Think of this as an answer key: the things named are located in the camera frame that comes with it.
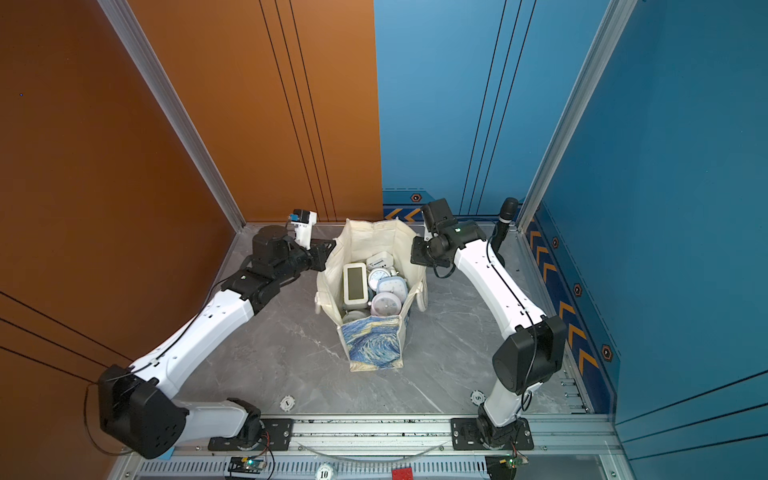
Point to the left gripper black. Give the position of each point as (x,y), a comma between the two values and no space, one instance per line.
(320,253)

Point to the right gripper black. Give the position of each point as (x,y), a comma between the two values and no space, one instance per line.
(417,255)

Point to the small white digital clock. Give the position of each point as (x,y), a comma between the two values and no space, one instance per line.
(382,259)

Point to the white twin-bell alarm clock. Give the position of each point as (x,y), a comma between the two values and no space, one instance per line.
(375,276)

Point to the large white digital clock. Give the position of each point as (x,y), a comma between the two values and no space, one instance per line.
(355,286)

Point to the cream canvas bag starry print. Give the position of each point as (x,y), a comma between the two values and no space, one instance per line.
(373,343)

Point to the light blue square alarm clock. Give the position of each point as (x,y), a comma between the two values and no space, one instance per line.
(395,285)

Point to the pink round alarm clock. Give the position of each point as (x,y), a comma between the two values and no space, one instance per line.
(385,304)

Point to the white round alarm clock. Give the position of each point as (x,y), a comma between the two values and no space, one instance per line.
(354,315)

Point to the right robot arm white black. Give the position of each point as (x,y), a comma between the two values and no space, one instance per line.
(533,342)

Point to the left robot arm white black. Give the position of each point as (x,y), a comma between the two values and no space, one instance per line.
(137,405)

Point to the black microphone on stand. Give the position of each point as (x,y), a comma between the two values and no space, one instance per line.
(506,218)

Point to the white round marker left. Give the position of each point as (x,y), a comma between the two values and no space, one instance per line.
(287,403)

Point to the white round marker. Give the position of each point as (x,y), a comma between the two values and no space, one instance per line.
(477,397)
(287,403)

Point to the white round marker right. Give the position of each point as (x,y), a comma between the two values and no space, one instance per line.
(477,397)

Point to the green circuit board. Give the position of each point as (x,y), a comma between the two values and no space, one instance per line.
(246,466)

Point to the white round number tag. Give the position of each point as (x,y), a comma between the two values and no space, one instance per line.
(325,472)

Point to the right circuit board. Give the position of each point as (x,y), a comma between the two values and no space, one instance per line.
(515,460)

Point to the red block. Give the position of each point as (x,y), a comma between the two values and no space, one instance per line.
(403,473)

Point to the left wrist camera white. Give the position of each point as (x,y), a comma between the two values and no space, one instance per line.
(303,222)

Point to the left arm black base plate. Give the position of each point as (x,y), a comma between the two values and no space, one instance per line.
(257,435)

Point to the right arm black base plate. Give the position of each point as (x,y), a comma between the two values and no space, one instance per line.
(480,434)

